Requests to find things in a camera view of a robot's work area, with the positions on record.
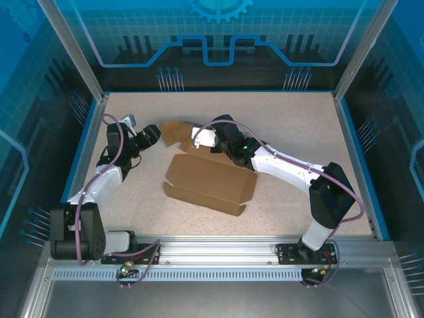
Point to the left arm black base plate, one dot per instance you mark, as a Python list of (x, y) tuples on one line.
[(107, 258)]

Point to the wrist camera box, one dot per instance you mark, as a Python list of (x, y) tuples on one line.
[(205, 137), (128, 121)]

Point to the brown cardboard box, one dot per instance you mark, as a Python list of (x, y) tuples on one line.
[(208, 182)]

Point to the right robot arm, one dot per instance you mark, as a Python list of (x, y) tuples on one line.
[(288, 169)]

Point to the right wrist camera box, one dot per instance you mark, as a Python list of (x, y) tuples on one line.
[(205, 137)]

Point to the power connector with green light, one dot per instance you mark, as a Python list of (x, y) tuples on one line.
[(126, 268), (319, 271)]

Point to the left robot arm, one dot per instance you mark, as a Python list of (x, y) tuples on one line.
[(96, 189)]

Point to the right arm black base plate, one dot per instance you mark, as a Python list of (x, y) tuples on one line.
[(286, 255)]

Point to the aluminium frame post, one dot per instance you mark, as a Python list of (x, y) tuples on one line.
[(80, 56), (361, 49)]

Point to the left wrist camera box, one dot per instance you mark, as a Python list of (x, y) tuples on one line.
[(128, 121)]

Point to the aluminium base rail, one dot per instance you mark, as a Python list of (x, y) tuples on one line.
[(215, 248)]

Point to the blue table edge strip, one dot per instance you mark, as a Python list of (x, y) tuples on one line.
[(81, 149), (353, 132)]

